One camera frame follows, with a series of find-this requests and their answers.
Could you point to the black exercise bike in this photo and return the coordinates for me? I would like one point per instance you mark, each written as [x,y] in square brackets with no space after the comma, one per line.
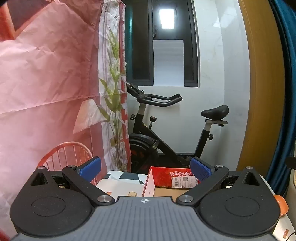
[148,139]

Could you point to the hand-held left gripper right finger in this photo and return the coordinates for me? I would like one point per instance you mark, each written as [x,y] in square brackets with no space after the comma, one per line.
[200,170]

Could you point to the orange dish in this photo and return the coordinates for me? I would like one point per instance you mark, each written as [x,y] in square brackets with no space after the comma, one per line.
[281,204]

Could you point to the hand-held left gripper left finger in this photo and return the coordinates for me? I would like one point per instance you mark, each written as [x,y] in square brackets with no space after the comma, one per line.
[91,167]

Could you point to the yellow-brown wooden door frame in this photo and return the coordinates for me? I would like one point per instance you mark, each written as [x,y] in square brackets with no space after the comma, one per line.
[263,92]

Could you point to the blue curtain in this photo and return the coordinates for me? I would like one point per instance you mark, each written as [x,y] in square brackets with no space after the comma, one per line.
[286,115]

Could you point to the red strawberry printed cardboard box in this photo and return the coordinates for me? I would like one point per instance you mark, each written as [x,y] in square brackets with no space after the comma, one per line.
[159,178]

